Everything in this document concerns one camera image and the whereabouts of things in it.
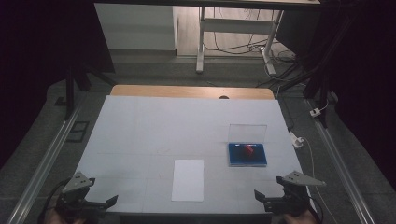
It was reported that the thin white cable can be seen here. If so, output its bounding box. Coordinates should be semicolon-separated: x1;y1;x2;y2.
302;136;339;224

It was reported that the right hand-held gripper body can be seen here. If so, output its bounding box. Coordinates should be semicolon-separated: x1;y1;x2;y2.
263;170;327;217

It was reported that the white paper sheet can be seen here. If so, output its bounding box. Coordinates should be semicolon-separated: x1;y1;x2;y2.
171;159;205;203

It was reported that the person's left hand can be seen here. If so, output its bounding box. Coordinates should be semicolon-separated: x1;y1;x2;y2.
43;208;87;224

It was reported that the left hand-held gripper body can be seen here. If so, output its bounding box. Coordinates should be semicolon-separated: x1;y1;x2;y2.
55;171;107;219

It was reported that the black metal stand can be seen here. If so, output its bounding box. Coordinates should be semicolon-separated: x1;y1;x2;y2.
278;12;339;129
63;60;118;121

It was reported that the black floor cable bundle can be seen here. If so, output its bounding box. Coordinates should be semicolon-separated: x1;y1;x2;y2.
203;8;309;89

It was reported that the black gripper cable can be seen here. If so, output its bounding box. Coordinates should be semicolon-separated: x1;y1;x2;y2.
310;196;325;224
37;177;72;224

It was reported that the aluminium rail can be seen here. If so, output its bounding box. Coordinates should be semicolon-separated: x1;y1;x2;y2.
5;101;87;224
305;98;376;224

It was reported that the blue ink pad box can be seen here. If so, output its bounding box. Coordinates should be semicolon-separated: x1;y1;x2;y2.
227;123;269;168

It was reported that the person's right hand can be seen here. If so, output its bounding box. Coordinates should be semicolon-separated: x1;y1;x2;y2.
282;209;318;224

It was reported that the white metal desk frame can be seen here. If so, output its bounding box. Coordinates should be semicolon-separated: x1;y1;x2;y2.
195;6;285;77

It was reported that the white cabinet panel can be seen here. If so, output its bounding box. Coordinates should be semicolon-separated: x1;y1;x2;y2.
93;3;177;51

